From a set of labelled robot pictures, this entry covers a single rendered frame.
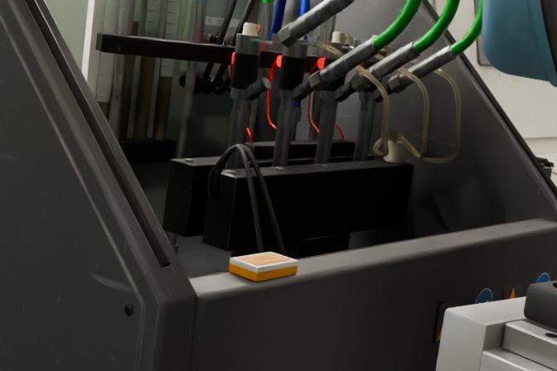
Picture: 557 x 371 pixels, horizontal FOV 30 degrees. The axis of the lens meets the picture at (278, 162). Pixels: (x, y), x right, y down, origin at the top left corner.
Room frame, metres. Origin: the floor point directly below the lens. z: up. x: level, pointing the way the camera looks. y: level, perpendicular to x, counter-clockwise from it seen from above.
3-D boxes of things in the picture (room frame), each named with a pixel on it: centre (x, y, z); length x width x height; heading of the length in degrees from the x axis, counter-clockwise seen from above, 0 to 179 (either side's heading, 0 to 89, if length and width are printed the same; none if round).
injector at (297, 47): (1.18, -0.01, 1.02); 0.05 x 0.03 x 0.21; 51
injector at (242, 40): (1.12, 0.04, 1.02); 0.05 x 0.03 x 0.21; 51
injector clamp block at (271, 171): (1.22, -0.03, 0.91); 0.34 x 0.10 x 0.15; 141
